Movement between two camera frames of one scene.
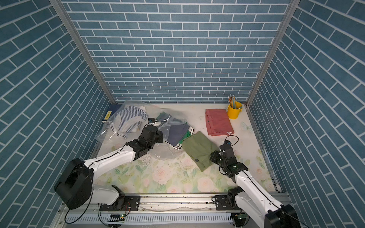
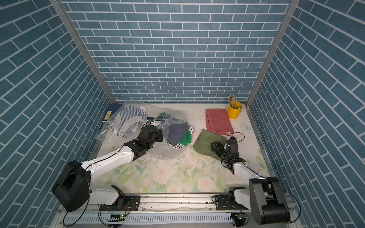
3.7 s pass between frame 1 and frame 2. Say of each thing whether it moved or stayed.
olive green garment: moved
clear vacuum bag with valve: stayed
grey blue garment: stayed
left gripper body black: stayed
